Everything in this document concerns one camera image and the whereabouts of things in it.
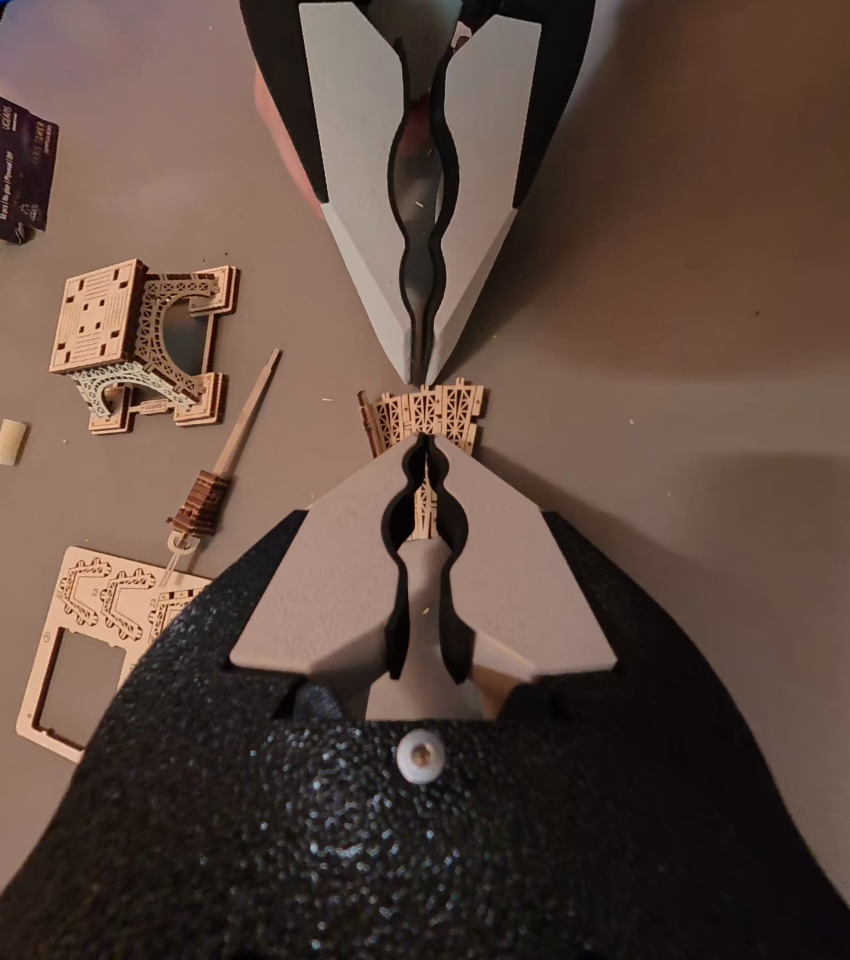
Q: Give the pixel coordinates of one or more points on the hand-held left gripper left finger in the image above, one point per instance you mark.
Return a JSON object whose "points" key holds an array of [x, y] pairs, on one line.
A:
{"points": [[305, 600]]}

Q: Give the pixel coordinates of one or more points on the wooden tower base model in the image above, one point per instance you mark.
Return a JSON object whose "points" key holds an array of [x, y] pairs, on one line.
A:
{"points": [[94, 315]]}

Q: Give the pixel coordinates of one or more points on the wooden spire with brown stack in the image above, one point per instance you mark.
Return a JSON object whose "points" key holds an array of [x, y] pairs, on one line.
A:
{"points": [[207, 495]]}

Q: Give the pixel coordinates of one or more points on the small white cylinder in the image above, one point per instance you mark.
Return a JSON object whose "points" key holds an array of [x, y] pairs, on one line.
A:
{"points": [[9, 442]]}

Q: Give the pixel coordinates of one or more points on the grey desk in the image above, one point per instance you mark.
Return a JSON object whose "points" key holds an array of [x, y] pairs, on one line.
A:
{"points": [[695, 375]]}

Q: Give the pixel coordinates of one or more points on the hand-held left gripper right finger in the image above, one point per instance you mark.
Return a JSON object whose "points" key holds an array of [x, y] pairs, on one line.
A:
{"points": [[537, 600]]}

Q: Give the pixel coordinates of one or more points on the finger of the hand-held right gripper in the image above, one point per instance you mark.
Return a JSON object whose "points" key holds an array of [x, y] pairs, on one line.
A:
{"points": [[485, 187], [350, 150]]}

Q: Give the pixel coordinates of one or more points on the wooden part sheet with window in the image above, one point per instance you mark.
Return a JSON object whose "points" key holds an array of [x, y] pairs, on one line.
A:
{"points": [[87, 577]]}

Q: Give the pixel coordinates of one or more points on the wooden lattice tower section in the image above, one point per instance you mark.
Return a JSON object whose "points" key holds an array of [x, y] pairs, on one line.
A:
{"points": [[440, 409]]}

